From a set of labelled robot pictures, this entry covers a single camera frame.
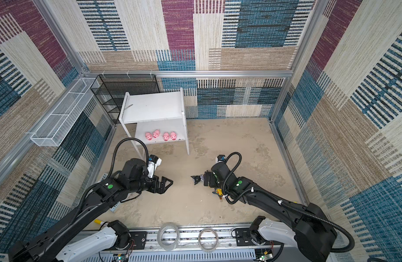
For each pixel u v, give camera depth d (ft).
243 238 2.39
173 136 2.92
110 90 3.19
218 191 2.78
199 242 2.38
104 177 2.93
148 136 2.93
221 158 2.44
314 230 1.31
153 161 2.21
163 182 2.17
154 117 2.50
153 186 2.14
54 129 2.34
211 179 2.42
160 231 2.40
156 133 2.94
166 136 2.92
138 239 2.41
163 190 2.14
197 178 2.96
